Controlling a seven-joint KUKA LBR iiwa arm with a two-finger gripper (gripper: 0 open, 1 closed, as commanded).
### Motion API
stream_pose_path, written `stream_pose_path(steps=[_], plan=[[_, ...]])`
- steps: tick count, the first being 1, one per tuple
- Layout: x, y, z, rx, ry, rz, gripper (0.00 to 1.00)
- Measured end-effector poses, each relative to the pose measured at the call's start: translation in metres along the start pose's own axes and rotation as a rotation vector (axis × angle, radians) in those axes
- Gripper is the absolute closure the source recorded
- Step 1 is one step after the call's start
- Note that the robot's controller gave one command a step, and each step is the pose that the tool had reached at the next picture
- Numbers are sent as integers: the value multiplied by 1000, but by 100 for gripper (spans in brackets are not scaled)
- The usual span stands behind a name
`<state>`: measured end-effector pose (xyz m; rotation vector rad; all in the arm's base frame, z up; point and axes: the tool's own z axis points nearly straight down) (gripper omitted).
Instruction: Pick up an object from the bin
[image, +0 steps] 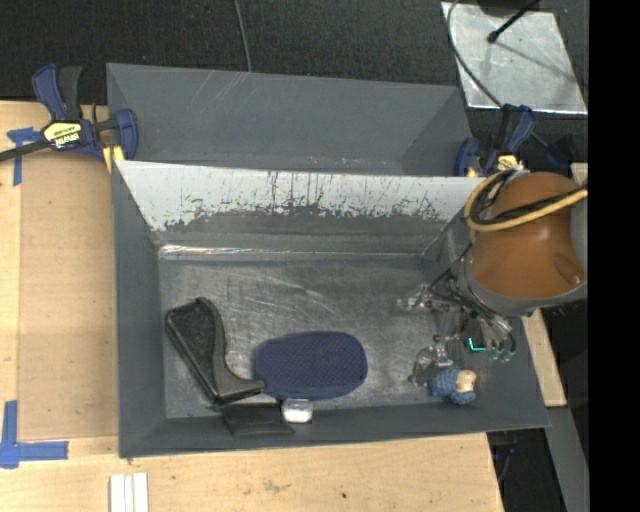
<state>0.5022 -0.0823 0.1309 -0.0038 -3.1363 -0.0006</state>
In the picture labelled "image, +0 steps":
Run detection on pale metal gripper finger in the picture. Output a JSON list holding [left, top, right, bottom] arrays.
[[408, 340, 455, 387], [396, 293, 441, 313]]

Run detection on blue knitted toy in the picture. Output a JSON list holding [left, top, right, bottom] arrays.
[[428, 366, 478, 408]]

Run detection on grey metal bin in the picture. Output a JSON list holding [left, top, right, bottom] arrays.
[[104, 62, 552, 459]]

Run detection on dark blue oval pad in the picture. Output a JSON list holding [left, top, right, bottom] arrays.
[[252, 330, 370, 402]]

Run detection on small clear white block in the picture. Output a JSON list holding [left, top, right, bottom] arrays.
[[280, 398, 315, 426]]

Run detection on pale wood board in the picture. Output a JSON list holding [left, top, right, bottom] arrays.
[[16, 103, 121, 443]]

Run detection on black curved handle brush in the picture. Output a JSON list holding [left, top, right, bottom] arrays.
[[164, 296, 266, 409]]

